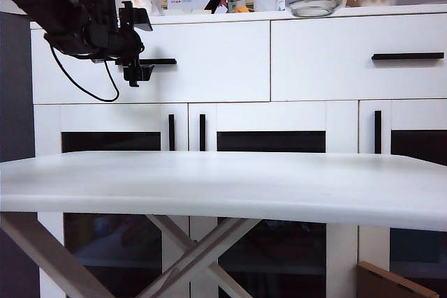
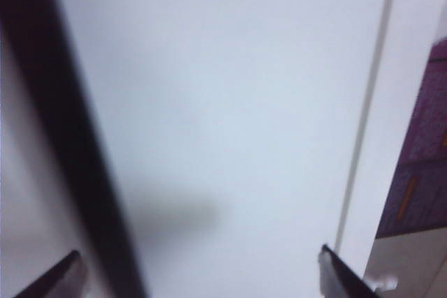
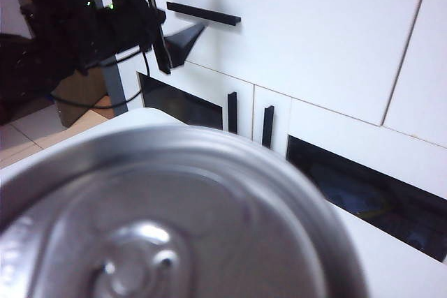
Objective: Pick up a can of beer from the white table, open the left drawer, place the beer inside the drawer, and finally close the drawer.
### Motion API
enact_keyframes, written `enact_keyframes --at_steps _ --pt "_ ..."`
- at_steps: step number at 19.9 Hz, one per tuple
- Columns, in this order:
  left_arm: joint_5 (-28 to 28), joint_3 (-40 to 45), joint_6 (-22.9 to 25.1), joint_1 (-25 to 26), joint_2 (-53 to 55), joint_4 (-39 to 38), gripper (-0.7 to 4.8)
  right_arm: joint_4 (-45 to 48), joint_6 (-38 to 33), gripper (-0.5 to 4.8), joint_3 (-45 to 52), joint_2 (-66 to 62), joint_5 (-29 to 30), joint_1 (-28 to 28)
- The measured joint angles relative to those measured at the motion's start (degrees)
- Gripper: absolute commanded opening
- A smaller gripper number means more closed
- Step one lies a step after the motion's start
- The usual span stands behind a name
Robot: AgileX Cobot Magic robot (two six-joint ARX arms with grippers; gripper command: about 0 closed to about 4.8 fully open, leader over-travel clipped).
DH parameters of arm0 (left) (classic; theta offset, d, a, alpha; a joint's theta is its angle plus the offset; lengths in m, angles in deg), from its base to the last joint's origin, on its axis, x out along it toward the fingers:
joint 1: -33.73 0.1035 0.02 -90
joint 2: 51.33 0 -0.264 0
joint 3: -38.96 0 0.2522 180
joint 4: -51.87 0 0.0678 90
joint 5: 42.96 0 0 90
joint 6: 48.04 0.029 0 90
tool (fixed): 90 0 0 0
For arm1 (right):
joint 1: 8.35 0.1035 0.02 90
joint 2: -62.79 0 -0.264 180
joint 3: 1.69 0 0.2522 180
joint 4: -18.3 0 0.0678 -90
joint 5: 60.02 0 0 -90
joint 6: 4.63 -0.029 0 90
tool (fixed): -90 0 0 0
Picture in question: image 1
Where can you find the beige wooden table leg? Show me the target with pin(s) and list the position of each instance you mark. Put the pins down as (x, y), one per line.
(45, 254)
(169, 233)
(214, 252)

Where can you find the flat white carton with checkboxes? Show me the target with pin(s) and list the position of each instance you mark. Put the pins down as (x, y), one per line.
(186, 12)

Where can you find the white sideboard cabinet frame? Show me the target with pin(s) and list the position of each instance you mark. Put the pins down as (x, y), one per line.
(209, 18)

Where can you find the small red white box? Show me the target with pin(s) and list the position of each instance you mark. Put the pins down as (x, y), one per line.
(223, 6)

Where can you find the white glass-panel cabinet door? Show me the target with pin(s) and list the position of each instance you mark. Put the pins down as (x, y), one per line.
(104, 118)
(279, 116)
(412, 114)

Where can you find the brown cardboard piece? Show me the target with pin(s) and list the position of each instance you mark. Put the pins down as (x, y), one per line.
(375, 284)

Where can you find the white cabinet drawer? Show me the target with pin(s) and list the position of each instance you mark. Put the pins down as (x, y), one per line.
(331, 60)
(209, 67)

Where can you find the orange small item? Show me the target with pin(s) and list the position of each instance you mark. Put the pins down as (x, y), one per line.
(243, 9)

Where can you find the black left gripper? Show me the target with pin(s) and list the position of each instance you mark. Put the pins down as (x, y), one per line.
(111, 45)

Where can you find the white paper sheet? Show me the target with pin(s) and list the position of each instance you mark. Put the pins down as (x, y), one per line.
(8, 3)

